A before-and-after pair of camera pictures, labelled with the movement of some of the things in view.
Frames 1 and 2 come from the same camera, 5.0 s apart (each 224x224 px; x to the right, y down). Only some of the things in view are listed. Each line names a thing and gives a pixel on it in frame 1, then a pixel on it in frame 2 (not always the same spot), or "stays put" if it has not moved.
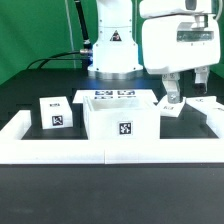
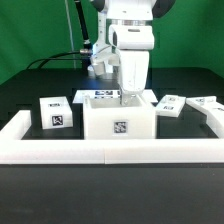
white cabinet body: [121, 117] stays put
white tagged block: [170, 109] stays put
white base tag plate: [115, 94] stays put
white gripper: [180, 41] to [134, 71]
